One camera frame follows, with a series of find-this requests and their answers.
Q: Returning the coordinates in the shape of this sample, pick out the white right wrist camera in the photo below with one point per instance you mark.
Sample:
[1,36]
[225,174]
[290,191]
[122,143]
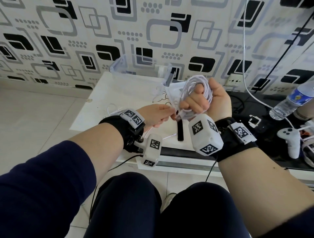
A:
[203,137]

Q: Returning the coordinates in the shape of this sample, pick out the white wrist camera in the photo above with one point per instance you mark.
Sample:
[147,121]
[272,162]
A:
[203,137]
[152,152]

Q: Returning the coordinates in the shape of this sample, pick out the white shoe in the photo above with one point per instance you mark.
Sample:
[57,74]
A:
[168,199]

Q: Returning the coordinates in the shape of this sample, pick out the person's left hand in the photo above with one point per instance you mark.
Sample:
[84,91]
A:
[157,115]

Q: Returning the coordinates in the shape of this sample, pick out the dark blue right sleeve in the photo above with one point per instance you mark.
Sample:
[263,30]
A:
[294,225]

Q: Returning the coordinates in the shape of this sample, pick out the clear plastic water bottle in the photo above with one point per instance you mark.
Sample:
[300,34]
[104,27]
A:
[292,101]

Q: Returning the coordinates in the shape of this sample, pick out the white low table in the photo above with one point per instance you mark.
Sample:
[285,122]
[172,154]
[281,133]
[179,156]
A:
[105,90]

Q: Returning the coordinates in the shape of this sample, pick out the white headset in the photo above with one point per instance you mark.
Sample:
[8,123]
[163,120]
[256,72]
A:
[309,149]

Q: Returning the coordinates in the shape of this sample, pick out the small white frame clip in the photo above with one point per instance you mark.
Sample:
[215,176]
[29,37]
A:
[250,120]

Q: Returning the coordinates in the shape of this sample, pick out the person's left leg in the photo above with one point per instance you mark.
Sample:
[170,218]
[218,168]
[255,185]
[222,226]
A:
[122,208]

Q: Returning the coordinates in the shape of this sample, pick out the person's right hand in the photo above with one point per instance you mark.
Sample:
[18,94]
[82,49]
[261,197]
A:
[218,103]

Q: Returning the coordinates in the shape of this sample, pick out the white box lid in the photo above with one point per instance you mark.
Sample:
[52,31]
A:
[173,94]

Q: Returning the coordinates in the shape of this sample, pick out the black glass top cabinet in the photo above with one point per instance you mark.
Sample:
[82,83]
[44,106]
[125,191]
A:
[267,152]

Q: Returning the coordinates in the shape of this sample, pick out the clear plastic storage box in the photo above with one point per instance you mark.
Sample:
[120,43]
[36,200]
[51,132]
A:
[119,65]

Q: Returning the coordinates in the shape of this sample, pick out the dark blue left sleeve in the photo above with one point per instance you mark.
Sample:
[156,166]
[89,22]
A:
[36,193]

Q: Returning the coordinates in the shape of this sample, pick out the person's right forearm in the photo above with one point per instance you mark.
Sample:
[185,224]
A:
[257,176]

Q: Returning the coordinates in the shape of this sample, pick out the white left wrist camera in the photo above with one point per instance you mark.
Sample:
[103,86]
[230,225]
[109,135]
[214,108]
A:
[152,152]

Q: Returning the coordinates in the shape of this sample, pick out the white wall socket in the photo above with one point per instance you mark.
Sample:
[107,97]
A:
[233,81]

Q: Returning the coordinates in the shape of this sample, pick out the white game controller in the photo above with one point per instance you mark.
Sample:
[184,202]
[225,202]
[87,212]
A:
[293,144]

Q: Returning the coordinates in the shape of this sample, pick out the dark blue sleeve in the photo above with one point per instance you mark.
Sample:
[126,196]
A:
[294,225]
[36,193]

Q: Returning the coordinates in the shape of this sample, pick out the person's left forearm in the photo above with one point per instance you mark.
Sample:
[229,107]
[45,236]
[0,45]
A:
[103,147]

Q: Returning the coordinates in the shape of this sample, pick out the person's right leg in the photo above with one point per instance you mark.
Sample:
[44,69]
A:
[203,213]

